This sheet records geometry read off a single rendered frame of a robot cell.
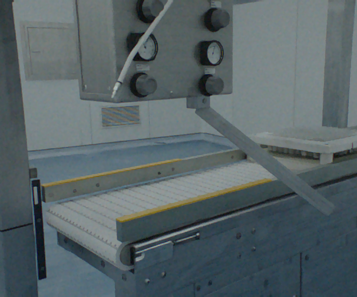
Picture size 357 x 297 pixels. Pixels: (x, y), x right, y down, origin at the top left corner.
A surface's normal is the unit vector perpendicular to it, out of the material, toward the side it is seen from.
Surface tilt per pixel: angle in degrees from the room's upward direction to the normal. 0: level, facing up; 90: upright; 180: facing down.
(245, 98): 90
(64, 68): 90
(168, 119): 90
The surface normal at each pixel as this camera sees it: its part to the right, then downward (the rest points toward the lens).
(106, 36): -0.78, 0.13
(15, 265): 0.63, 0.12
